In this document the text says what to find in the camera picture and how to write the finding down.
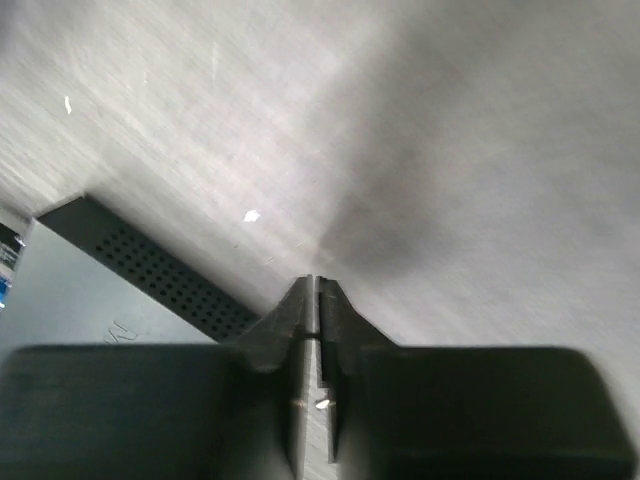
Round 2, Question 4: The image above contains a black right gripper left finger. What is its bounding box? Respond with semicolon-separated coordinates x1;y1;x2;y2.
1;277;313;479

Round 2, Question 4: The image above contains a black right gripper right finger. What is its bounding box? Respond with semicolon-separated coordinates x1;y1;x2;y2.
317;278;639;479

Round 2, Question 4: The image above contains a dark grey network switch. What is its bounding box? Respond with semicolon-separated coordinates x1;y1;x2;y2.
1;198;258;351

